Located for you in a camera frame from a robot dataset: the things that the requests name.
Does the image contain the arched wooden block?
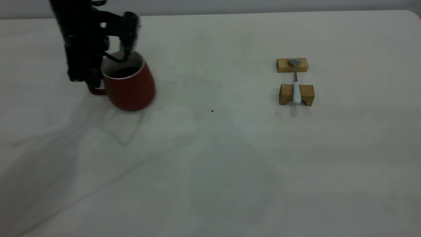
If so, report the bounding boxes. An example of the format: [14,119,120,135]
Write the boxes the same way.
[279,84,315,107]

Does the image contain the spoon with light blue handle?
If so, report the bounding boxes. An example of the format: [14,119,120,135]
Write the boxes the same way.
[288,59,302,105]

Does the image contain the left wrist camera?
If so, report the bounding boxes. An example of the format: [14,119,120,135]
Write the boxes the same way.
[119,12,140,56]

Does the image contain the black left camera cable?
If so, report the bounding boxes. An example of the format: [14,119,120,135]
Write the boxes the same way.
[103,49,130,63]

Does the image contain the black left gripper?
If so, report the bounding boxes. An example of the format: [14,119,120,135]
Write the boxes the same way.
[59,15,110,89]

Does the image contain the red ceramic cup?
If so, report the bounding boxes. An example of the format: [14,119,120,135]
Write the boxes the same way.
[88,50,156,112]

